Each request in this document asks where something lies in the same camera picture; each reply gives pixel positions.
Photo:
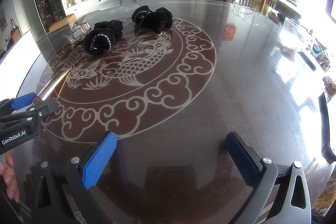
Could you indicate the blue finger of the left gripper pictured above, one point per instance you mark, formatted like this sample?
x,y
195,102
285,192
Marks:
x,y
11,121
21,101

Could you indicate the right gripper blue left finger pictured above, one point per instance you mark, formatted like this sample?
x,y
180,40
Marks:
x,y
80,173

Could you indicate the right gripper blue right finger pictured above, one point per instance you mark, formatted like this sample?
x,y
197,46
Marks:
x,y
292,201

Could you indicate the person's left hand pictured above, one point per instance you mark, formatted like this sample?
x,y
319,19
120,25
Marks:
x,y
8,173

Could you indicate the white storage box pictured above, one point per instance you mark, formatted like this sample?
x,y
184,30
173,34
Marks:
x,y
16,64

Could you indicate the black chair backrest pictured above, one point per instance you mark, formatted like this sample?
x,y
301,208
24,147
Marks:
x,y
327,148

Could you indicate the clear plastic claw clip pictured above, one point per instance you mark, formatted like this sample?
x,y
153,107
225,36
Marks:
x,y
78,33

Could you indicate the black velvet scrunchie near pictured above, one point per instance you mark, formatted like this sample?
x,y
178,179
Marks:
x,y
103,37

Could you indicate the black velvet scrunchie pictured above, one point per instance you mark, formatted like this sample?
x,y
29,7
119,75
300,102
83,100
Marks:
x,y
155,21
103,37

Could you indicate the black velvet scrunchie far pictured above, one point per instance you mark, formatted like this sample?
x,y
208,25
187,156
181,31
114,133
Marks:
x,y
155,21

